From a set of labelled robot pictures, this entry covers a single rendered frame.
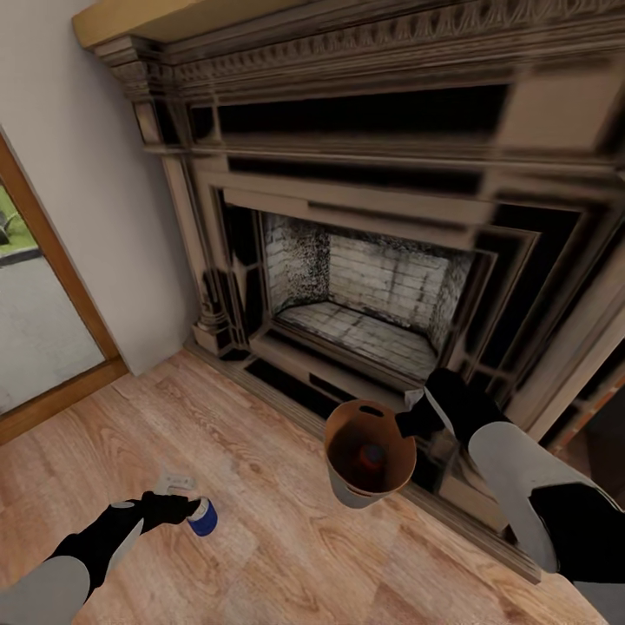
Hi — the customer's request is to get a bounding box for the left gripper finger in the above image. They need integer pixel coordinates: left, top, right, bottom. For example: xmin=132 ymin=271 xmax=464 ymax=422
xmin=182 ymin=498 xmax=201 ymax=521

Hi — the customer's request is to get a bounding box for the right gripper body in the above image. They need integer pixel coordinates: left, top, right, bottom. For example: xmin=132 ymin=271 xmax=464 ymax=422
xmin=396 ymin=403 xmax=445 ymax=438

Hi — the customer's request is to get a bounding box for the trash can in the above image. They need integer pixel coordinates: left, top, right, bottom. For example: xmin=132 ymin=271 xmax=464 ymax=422
xmin=323 ymin=399 xmax=417 ymax=510

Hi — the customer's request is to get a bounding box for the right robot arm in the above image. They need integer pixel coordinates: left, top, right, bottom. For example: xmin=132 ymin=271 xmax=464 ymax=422
xmin=396 ymin=369 xmax=625 ymax=625

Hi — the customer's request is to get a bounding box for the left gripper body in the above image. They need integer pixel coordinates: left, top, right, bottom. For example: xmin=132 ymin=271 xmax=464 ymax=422
xmin=142 ymin=491 xmax=188 ymax=528

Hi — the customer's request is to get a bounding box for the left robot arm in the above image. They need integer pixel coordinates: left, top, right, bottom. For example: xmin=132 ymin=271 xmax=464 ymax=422
xmin=0 ymin=472 xmax=201 ymax=625

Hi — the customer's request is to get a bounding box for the can of soda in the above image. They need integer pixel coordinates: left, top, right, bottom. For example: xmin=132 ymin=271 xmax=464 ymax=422
xmin=187 ymin=496 xmax=218 ymax=537
xmin=351 ymin=444 xmax=384 ymax=489

